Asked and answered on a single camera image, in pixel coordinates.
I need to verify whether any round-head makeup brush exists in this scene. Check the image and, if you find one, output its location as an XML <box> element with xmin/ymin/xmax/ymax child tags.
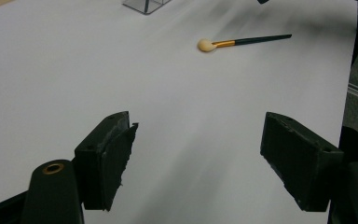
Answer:
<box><xmin>197</xmin><ymin>33</ymin><xmax>294</xmax><ymax>53</ymax></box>

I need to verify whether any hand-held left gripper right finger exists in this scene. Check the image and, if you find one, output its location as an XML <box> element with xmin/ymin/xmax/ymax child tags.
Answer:
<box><xmin>259</xmin><ymin>111</ymin><xmax>345</xmax><ymax>213</ymax></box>

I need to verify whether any clear plastic organizer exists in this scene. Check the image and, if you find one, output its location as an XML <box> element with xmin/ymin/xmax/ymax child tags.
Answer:
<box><xmin>121</xmin><ymin>0</ymin><xmax>172</xmax><ymax>16</ymax></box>

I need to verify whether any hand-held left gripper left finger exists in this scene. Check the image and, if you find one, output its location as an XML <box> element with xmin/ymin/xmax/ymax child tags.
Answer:
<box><xmin>74</xmin><ymin>110</ymin><xmax>140</xmax><ymax>213</ymax></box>

